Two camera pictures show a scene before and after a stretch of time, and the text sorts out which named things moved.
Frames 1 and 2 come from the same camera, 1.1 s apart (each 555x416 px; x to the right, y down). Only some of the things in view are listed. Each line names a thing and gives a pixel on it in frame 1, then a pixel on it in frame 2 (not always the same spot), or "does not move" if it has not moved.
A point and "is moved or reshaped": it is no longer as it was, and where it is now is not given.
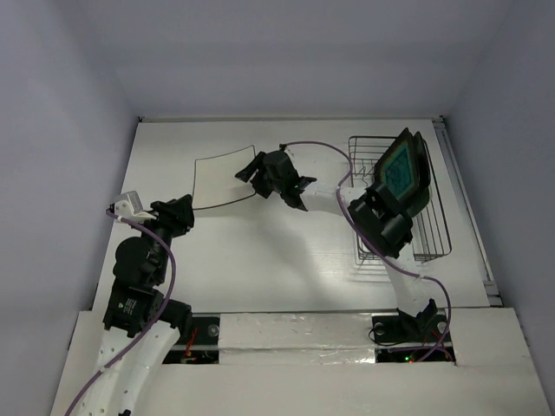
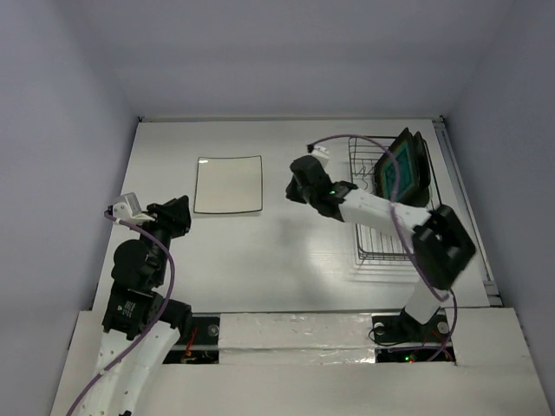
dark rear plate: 421,184 does not move
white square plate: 215,181 is moved or reshaped
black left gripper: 177,213 does not move
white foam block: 296,338 does not move
